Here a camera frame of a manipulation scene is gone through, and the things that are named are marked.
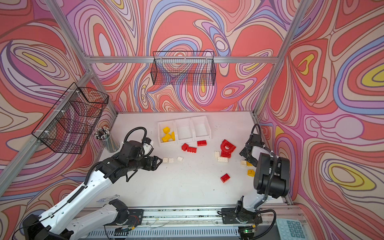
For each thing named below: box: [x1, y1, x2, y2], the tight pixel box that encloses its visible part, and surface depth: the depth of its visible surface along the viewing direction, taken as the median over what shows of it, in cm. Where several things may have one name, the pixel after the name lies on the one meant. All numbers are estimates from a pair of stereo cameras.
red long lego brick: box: [187, 146, 197, 153], surface depth 98 cm
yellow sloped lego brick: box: [162, 133, 173, 142], surface depth 103 cm
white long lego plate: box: [217, 156, 229, 163], surface depth 94 cm
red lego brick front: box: [220, 173, 231, 183], surface depth 88 cm
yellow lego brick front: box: [247, 169, 256, 177], surface depth 88 cm
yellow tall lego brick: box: [163, 126, 170, 134], surface depth 109 cm
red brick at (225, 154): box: [220, 151, 232, 159], surface depth 97 cm
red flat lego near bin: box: [197, 140, 207, 147], surface depth 101 cm
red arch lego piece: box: [220, 139, 236, 152], surface depth 101 cm
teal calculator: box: [275, 218, 307, 240], surface depth 70 cm
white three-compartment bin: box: [157, 115, 212, 147], surface depth 107 cm
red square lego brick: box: [181, 143, 189, 152], surface depth 100 cm
